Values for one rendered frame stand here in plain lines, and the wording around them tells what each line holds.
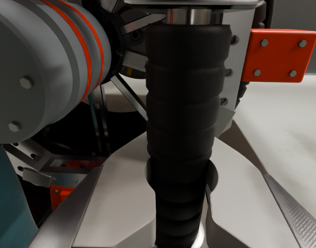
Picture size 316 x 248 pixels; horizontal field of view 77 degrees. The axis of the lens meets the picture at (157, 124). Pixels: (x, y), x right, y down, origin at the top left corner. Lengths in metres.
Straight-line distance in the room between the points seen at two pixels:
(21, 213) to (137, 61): 0.34
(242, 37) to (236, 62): 0.03
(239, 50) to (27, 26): 0.25
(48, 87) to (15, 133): 0.06
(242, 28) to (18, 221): 0.45
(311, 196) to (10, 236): 1.42
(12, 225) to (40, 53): 0.31
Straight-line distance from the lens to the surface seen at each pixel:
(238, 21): 0.31
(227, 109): 0.33
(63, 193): 0.49
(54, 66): 0.20
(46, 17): 0.23
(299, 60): 0.35
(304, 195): 1.50
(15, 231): 0.44
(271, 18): 0.72
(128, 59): 0.42
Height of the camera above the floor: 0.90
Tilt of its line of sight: 28 degrees down
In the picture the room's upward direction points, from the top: 1 degrees clockwise
